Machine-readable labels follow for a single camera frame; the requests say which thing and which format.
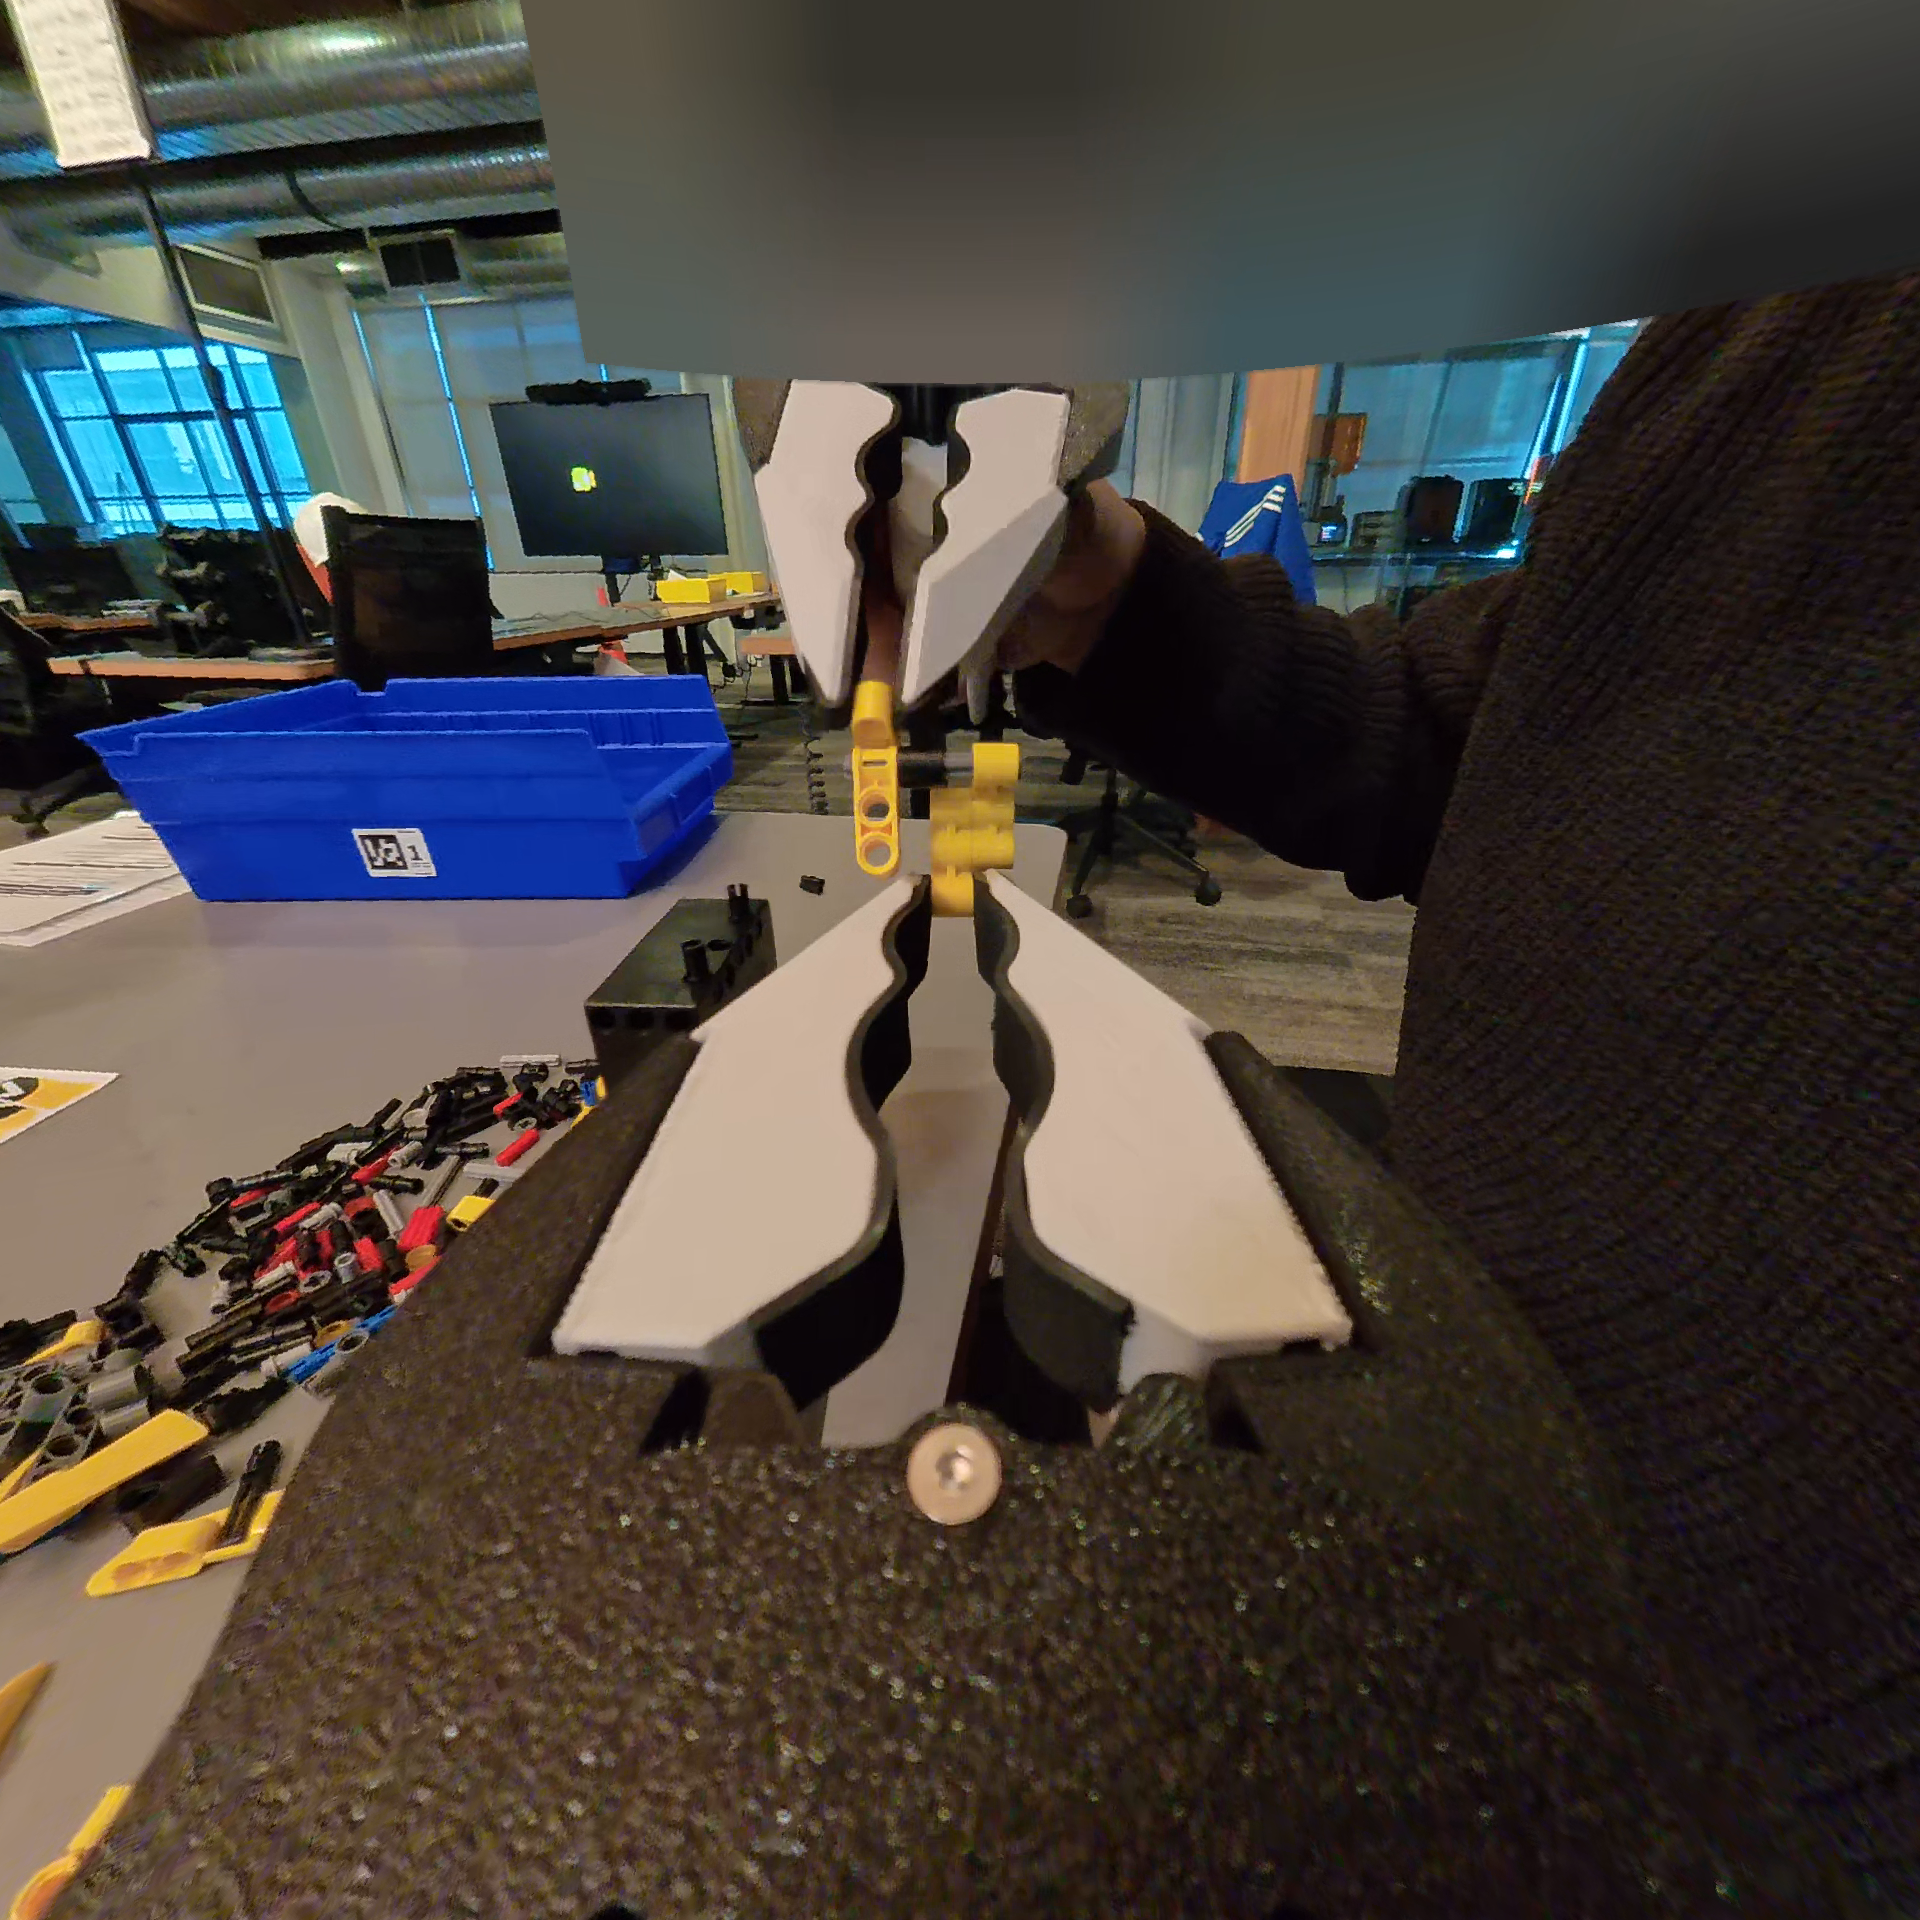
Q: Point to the yellow printed instruction sheet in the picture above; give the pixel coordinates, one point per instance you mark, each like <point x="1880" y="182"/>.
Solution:
<point x="43" y="1101"/>

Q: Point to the white printed paper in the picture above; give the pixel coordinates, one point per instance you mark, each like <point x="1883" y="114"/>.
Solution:
<point x="75" y="886"/>

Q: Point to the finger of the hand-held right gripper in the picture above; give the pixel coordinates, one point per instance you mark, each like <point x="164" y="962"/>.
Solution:
<point x="818" y="557"/>
<point x="989" y="540"/>

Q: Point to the black toy battery box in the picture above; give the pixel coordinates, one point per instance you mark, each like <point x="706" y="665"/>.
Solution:
<point x="645" y="1004"/>

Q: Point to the black office chair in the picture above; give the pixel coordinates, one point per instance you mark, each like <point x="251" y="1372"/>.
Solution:
<point x="404" y="599"/>

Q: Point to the black swivel chair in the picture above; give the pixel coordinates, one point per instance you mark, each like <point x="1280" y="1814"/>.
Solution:
<point x="1141" y="841"/>

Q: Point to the small yellow bin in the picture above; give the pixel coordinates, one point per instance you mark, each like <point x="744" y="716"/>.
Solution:
<point x="692" y="589"/>

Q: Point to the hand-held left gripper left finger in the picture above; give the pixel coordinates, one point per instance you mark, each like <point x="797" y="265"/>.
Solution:
<point x="733" y="1142"/>

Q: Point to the blue jacket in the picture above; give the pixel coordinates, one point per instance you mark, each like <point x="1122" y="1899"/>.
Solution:
<point x="1259" y="534"/>

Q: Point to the person's right forearm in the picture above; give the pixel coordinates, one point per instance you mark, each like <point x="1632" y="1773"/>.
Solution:
<point x="1275" y="706"/>

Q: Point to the yellow short toy beam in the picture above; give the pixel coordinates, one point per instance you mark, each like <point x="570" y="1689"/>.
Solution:
<point x="874" y="820"/>

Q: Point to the black computer monitor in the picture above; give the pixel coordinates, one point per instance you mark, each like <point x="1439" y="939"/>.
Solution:
<point x="609" y="475"/>

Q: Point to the person's right hand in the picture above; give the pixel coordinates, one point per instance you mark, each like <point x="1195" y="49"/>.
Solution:
<point x="1096" y="580"/>

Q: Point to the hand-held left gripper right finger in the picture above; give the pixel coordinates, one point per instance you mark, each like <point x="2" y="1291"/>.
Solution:
<point x="1154" y="1142"/>

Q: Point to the yellow toy connector block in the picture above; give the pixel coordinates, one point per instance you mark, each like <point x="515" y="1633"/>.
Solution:
<point x="967" y="841"/>

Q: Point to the person's torso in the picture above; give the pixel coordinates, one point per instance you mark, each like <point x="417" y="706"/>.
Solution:
<point x="1695" y="1050"/>

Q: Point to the black webcam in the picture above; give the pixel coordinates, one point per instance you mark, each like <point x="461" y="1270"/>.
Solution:
<point x="588" y="391"/>

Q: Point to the blue storage bin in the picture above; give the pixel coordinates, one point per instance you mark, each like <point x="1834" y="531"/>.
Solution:
<point x="451" y="811"/>

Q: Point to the wooden office desk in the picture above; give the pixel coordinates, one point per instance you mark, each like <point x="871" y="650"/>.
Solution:
<point x="225" y="661"/>

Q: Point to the pile of toy building pieces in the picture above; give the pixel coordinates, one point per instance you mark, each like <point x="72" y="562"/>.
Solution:
<point x="300" y="1244"/>

